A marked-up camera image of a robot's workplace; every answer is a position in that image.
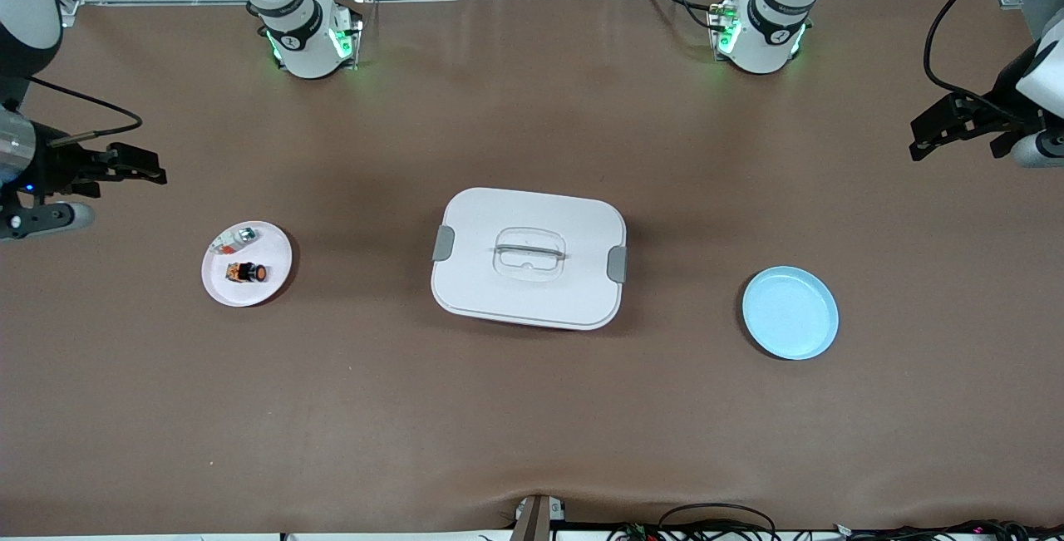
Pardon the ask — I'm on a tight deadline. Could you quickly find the pink round plate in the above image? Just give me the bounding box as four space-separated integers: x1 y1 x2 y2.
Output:
201 220 293 308

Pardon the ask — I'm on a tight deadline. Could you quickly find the brown camera mount post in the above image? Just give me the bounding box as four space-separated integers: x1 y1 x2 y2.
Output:
509 494 566 541

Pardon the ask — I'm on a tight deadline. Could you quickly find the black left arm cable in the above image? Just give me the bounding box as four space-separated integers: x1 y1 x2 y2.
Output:
923 0 1057 118

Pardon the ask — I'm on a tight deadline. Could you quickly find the white lidded storage box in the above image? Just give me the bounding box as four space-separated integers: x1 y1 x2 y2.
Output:
430 186 628 332

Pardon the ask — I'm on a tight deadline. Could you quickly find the grey lid handle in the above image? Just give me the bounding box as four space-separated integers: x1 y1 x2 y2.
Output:
493 243 568 263

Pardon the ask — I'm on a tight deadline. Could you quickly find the black cable bundle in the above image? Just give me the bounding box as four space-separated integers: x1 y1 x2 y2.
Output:
607 519 1064 541

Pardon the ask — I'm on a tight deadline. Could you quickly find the brown table cover mat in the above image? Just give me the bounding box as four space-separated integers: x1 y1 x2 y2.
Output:
0 0 1064 538

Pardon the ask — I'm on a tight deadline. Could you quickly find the black looped cable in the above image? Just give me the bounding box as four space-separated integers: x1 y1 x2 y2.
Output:
657 503 780 541

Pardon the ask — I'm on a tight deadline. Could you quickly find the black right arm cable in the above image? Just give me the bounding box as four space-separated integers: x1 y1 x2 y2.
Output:
21 76 144 147

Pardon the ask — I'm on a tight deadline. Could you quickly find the blue round plate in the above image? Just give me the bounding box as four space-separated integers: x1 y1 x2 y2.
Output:
741 265 840 361

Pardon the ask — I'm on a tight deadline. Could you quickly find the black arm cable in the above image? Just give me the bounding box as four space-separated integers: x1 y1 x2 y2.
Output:
923 0 1057 118
21 76 144 147

